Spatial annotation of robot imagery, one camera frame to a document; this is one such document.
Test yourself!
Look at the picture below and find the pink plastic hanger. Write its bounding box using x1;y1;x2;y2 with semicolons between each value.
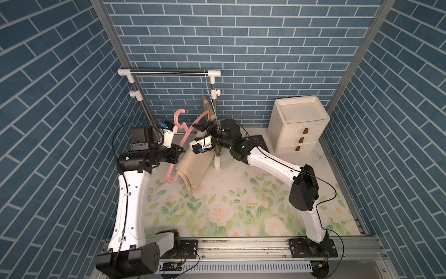
165;109;210;184

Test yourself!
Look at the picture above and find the beige knitted cloth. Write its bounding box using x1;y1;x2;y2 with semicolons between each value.
174;110;218;198

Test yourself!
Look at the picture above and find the brown plaid scarf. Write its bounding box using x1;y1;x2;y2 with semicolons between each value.
202;95;222;157

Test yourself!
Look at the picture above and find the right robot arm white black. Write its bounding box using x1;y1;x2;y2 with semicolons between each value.
204;119;329;244

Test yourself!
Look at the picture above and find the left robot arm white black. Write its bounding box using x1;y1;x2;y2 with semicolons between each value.
96;122;183;279

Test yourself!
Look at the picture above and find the floral table mat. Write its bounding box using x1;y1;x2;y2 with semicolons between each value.
140;144;362;238

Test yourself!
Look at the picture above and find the white three-drawer cabinet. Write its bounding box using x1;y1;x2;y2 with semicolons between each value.
267;96;330;154

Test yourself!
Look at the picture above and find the small black controller board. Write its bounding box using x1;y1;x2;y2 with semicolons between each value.
160;262;182;273

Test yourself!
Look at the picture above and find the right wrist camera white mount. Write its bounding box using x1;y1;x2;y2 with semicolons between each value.
189;136;214;154

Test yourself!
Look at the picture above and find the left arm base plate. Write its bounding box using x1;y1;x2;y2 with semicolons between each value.
161;239;198;259

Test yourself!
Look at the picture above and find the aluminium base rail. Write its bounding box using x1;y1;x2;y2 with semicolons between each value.
93;236;394;276

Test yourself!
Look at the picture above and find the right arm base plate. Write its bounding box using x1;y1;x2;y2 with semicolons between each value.
288;238;339;258

